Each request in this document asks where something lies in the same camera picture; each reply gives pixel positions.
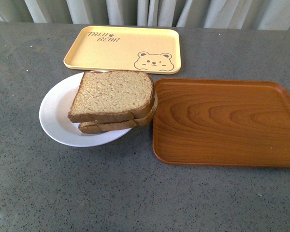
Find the brown wooden tray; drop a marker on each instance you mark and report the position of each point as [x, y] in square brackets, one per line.
[222, 123]

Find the grey curtain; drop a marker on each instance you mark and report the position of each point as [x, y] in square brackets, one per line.
[216, 14]

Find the bread slice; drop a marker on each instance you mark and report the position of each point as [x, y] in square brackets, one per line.
[93, 127]
[112, 96]

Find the white round plate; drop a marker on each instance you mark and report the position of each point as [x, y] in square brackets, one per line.
[53, 115]

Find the yellow bear tray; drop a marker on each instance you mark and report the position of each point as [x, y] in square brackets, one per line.
[155, 51]

